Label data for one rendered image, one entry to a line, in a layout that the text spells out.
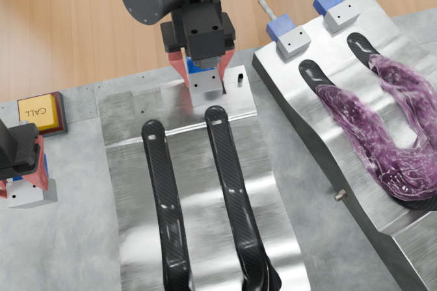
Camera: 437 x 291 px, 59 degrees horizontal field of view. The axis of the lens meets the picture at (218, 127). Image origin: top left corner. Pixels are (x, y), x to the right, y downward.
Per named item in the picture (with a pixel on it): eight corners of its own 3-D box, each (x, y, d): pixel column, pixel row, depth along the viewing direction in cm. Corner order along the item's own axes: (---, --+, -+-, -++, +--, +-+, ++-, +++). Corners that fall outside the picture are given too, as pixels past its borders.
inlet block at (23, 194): (16, 128, 63) (-2, 120, 58) (47, 122, 63) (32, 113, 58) (26, 209, 60) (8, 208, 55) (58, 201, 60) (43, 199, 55)
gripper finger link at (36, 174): (60, 202, 55) (29, 162, 48) (9, 215, 54) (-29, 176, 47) (64, 165, 59) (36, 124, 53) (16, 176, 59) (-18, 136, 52)
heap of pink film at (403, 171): (304, 93, 70) (314, 76, 62) (384, 47, 72) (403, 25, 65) (392, 221, 64) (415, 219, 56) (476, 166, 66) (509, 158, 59)
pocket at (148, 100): (133, 97, 70) (129, 89, 67) (162, 91, 71) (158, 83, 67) (138, 121, 69) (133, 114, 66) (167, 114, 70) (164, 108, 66)
